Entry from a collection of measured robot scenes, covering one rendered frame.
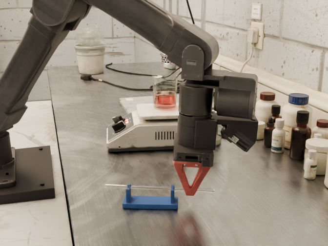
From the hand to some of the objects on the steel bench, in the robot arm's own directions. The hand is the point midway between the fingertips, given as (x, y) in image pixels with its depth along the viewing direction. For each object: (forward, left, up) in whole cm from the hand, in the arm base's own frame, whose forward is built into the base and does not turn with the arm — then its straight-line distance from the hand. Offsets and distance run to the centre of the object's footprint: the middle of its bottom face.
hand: (190, 190), depth 81 cm
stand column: (+30, +69, -3) cm, 75 cm away
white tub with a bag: (+3, +136, -4) cm, 136 cm away
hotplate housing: (+3, +35, -3) cm, 35 cm away
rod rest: (-7, +2, -3) cm, 8 cm away
